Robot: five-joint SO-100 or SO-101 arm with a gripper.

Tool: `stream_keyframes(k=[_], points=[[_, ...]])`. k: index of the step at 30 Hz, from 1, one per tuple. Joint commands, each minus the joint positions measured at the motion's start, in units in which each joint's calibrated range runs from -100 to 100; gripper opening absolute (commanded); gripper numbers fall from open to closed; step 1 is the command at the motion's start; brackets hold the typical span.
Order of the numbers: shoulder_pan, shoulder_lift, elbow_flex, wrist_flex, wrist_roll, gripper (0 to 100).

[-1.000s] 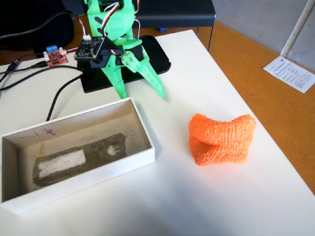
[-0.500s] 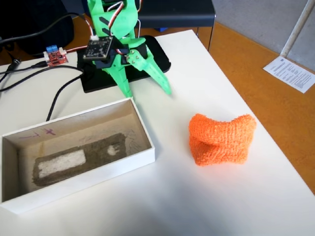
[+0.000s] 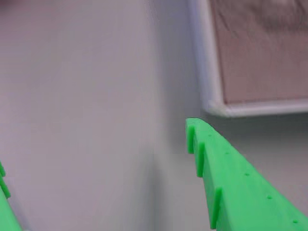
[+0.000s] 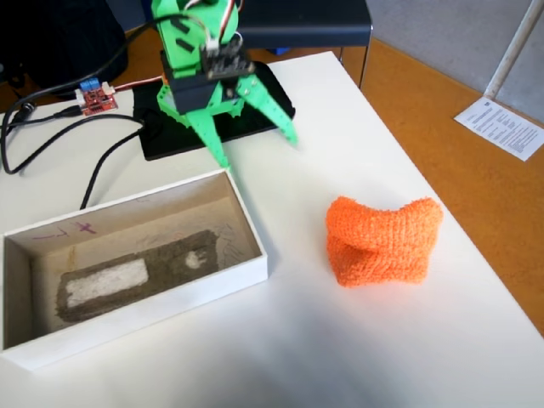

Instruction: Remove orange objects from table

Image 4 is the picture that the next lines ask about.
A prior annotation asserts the red white servo wire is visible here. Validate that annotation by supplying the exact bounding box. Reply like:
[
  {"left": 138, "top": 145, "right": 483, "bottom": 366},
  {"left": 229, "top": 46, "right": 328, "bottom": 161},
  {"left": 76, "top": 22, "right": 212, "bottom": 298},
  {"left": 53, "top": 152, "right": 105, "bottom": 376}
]
[{"left": 113, "top": 75, "right": 165, "bottom": 92}]

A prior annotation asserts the red controller board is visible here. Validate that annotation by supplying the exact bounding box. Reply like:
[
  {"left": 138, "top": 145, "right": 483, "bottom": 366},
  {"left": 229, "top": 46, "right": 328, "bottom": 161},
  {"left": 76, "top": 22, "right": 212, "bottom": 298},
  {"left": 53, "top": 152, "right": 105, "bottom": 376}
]
[{"left": 75, "top": 77, "right": 121, "bottom": 117}]

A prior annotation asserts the black usb cable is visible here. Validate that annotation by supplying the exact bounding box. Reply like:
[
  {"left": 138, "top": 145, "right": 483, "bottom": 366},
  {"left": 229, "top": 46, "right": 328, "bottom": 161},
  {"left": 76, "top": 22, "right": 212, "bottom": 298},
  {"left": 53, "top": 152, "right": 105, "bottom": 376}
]
[{"left": 8, "top": 105, "right": 82, "bottom": 127}]

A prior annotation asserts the black barrel plug cable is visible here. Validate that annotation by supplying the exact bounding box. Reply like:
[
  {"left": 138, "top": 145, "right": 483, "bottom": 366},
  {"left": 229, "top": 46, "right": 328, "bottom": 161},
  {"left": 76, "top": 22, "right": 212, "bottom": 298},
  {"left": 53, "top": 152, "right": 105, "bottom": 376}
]
[{"left": 0, "top": 99, "right": 38, "bottom": 128}]

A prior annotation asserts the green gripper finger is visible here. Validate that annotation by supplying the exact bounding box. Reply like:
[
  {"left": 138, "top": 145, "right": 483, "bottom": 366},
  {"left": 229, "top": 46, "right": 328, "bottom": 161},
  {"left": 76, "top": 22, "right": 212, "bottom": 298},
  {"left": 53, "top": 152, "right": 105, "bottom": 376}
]
[
  {"left": 235, "top": 73, "right": 301, "bottom": 149},
  {"left": 186, "top": 110, "right": 234, "bottom": 173}
]

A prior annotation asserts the black bag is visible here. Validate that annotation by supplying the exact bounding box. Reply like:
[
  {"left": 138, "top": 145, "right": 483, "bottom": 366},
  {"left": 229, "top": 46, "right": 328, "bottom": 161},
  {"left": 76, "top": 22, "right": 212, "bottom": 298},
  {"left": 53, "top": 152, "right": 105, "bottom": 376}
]
[{"left": 0, "top": 0, "right": 129, "bottom": 102}]

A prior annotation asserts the thick black cable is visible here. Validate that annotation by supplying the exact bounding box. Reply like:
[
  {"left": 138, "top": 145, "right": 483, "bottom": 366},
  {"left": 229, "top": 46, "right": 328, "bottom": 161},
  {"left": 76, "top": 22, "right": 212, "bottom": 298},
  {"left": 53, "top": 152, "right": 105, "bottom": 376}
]
[{"left": 79, "top": 126, "right": 148, "bottom": 211}]

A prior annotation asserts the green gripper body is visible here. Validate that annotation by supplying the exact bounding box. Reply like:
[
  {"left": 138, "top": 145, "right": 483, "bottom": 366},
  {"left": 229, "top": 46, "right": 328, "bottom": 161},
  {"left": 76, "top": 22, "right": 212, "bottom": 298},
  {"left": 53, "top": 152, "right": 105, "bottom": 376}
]
[{"left": 154, "top": 10, "right": 257, "bottom": 129}]

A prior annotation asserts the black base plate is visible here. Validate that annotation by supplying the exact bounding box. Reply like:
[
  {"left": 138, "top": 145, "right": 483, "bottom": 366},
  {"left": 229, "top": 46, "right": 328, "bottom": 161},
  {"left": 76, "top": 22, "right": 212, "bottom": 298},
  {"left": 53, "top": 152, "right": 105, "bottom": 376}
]
[{"left": 133, "top": 60, "right": 297, "bottom": 162}]

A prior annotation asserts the black camera circuit board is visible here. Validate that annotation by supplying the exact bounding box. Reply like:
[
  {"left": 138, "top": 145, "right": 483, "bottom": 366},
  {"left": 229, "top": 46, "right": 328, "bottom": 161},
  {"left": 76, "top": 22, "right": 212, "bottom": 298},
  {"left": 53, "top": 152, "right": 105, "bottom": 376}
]
[{"left": 199, "top": 36, "right": 257, "bottom": 82}]

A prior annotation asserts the white open cardboard box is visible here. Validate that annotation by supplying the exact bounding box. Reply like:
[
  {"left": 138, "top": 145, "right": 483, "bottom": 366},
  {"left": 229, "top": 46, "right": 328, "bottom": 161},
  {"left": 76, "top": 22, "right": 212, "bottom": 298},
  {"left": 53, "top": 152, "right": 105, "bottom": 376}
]
[{"left": 0, "top": 167, "right": 270, "bottom": 373}]

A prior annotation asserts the orange knitted cloth bundle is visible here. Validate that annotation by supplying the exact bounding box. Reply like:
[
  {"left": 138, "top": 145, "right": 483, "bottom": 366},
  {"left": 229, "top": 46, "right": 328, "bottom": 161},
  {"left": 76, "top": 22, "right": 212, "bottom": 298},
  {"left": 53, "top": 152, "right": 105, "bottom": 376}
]
[{"left": 325, "top": 195, "right": 445, "bottom": 291}]

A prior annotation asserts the white printed paper sheet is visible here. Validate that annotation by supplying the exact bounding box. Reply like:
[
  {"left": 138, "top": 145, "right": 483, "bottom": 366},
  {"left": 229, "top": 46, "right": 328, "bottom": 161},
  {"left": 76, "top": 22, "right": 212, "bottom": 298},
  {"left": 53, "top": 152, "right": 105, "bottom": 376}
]
[{"left": 453, "top": 96, "right": 544, "bottom": 162}]

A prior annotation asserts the thin black cable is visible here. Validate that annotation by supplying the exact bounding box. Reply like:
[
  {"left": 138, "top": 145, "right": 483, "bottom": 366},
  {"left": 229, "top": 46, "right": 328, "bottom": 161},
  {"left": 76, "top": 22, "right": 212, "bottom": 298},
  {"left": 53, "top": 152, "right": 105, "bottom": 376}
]
[{"left": 0, "top": 113, "right": 146, "bottom": 176}]

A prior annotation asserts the black chair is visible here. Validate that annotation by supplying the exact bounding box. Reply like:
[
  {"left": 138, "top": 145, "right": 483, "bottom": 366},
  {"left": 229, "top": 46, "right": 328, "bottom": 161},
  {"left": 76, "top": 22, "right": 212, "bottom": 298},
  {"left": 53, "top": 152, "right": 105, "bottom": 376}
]
[{"left": 237, "top": 0, "right": 374, "bottom": 89}]

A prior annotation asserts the white metal pole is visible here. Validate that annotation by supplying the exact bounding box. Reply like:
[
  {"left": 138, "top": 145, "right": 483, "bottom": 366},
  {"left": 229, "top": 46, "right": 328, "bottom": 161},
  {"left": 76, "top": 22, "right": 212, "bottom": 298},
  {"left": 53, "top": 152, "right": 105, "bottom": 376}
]
[{"left": 484, "top": 0, "right": 544, "bottom": 100}]

